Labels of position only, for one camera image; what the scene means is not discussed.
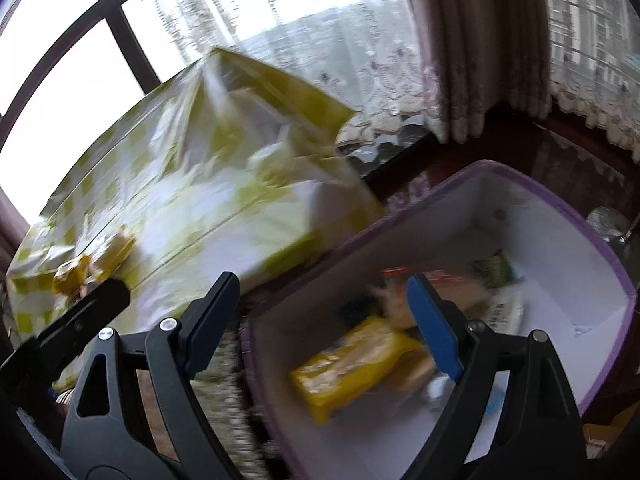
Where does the brown bread packet orange label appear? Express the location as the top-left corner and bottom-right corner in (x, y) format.
(370, 266), (483, 328)

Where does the chrome floor lamp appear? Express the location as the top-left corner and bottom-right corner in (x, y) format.
(586, 206), (632, 247)

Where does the striped towel blanket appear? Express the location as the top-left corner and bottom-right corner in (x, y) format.
(52, 310), (281, 480)

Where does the mauve drape curtain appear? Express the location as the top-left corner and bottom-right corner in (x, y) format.
(395, 0), (556, 143)

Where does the dark marble windowsill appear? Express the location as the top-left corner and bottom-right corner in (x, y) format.
(340, 125), (441, 183)

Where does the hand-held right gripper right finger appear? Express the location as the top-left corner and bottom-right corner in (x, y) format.
(400, 275), (588, 480)

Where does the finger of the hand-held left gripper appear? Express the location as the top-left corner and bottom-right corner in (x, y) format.
(0, 278), (132, 401)

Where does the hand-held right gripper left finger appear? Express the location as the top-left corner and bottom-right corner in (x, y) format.
(60, 271), (241, 480)

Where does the dark green snack packet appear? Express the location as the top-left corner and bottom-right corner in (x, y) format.
(472, 251), (521, 291)

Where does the plain yellow snack packet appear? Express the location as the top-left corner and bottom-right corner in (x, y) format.
(290, 316), (428, 423)

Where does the dark window frame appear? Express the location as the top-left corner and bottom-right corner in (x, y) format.
(0, 0), (201, 126)

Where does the yellow flat object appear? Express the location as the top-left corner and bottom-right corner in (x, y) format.
(582, 405), (633, 461)

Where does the purple white cardboard box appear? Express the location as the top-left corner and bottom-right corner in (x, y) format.
(240, 159), (640, 480)

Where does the yellow checkered plastic tablecloth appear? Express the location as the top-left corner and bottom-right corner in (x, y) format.
(5, 46), (386, 391)

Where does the white lace curtain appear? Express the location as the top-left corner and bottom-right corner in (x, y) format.
(125, 0), (451, 146)
(537, 0), (640, 146)

